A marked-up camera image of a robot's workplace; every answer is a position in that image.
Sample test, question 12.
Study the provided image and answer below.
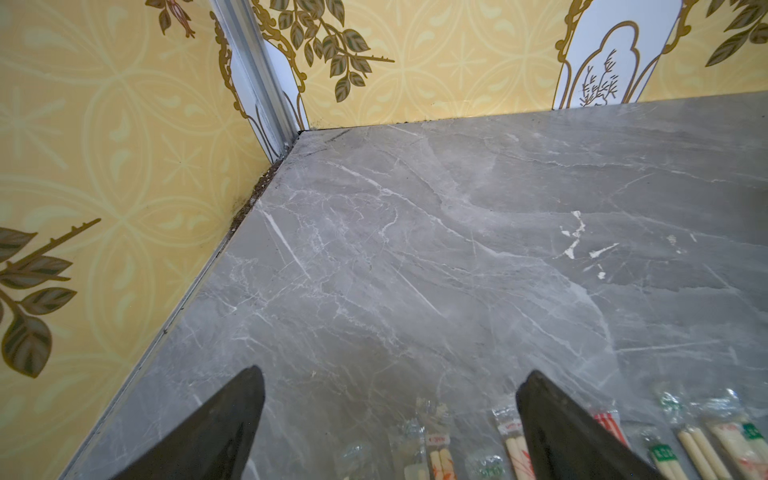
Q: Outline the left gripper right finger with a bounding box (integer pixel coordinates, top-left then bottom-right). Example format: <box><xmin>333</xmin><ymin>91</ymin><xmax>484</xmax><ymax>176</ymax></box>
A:
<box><xmin>516</xmin><ymin>370</ymin><xmax>662</xmax><ymax>480</ymax></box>

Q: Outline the chopsticks green label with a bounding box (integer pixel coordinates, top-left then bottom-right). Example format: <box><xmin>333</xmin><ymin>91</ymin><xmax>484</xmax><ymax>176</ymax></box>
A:
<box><xmin>699</xmin><ymin>388</ymin><xmax>767</xmax><ymax>480</ymax></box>

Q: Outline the aluminium corner post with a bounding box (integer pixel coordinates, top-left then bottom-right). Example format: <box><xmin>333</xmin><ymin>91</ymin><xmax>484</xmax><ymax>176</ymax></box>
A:
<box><xmin>211</xmin><ymin>1</ymin><xmax>309</xmax><ymax>164</ymax></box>

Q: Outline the chopsticks bamboo print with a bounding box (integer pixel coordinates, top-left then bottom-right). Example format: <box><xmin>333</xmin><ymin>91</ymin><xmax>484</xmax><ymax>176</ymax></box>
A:
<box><xmin>387</xmin><ymin>418</ymin><xmax>430</xmax><ymax>480</ymax></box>

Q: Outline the chopsticks red print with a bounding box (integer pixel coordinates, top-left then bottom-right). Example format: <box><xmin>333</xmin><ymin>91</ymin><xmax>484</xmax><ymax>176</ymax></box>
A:
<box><xmin>492</xmin><ymin>405</ymin><xmax>536</xmax><ymax>480</ymax></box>

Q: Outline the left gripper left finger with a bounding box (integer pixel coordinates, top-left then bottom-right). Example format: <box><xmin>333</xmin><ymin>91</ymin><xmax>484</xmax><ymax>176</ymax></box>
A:
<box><xmin>115</xmin><ymin>365</ymin><xmax>266</xmax><ymax>479</ymax></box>

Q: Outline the chopsticks green text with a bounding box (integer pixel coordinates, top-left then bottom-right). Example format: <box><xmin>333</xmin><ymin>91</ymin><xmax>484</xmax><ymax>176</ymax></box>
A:
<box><xmin>652</xmin><ymin>382</ymin><xmax>718</xmax><ymax>480</ymax></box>

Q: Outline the chopsticks red leaf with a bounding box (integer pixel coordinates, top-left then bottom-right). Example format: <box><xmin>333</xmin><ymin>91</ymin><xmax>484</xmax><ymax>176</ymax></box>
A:
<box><xmin>416</xmin><ymin>397</ymin><xmax>457</xmax><ymax>480</ymax></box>

